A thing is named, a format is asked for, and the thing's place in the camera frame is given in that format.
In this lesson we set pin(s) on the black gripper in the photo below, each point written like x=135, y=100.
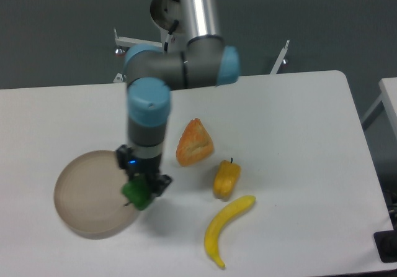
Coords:
x=134, y=166

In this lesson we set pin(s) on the green bell pepper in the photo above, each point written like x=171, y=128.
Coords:
x=138, y=193

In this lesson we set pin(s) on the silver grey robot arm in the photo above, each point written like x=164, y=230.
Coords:
x=151, y=74

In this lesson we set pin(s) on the beige round plate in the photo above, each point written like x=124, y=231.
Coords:
x=88, y=199

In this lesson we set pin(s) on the yellow orange bell pepper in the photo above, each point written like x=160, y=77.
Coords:
x=226, y=178

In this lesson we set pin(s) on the orange triangular pastry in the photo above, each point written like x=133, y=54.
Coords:
x=195, y=144

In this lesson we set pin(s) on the yellow banana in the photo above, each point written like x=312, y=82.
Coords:
x=226, y=215

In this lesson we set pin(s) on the black device at table edge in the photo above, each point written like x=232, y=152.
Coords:
x=386, y=245

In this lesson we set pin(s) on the white side table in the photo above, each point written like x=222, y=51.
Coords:
x=386, y=101

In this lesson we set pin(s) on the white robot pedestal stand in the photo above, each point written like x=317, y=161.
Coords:
x=167, y=17

